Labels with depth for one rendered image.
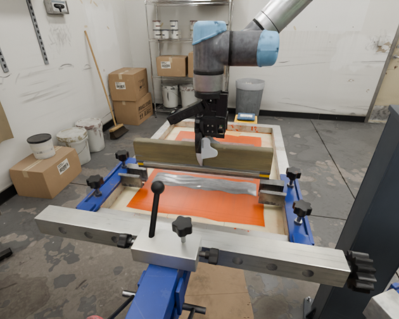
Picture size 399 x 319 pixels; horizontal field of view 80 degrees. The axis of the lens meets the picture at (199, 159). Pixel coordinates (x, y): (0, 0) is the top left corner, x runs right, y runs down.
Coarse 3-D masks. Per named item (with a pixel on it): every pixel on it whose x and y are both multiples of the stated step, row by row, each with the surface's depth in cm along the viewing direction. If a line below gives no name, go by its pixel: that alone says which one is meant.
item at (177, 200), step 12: (180, 132) 122; (192, 132) 122; (144, 192) 79; (168, 192) 79; (180, 192) 79; (192, 192) 79; (132, 204) 73; (144, 204) 73; (168, 204) 73; (180, 204) 73; (192, 204) 73
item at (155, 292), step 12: (144, 276) 43; (156, 276) 43; (168, 276) 43; (180, 276) 47; (144, 288) 41; (156, 288) 41; (168, 288) 41; (144, 300) 39; (156, 300) 39; (168, 300) 40; (132, 312) 38; (144, 312) 38; (156, 312) 38; (168, 312) 40
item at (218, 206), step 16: (240, 144) 110; (256, 144) 110; (208, 176) 87; (224, 176) 87; (208, 192) 79; (224, 192) 79; (256, 192) 79; (208, 208) 72; (224, 208) 72; (240, 208) 72; (256, 208) 72; (256, 224) 66
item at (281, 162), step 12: (192, 120) 127; (156, 132) 113; (168, 132) 121; (264, 132) 121; (276, 132) 113; (276, 144) 102; (276, 156) 94; (276, 168) 90; (120, 192) 78; (108, 204) 72; (132, 216) 64; (144, 216) 64; (204, 228) 60; (216, 228) 60; (228, 228) 60; (240, 228) 60; (288, 240) 57
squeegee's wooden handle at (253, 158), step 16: (144, 144) 71; (160, 144) 70; (176, 144) 69; (192, 144) 68; (224, 144) 68; (144, 160) 74; (160, 160) 73; (176, 160) 71; (192, 160) 70; (208, 160) 69; (224, 160) 68; (240, 160) 67; (256, 160) 66
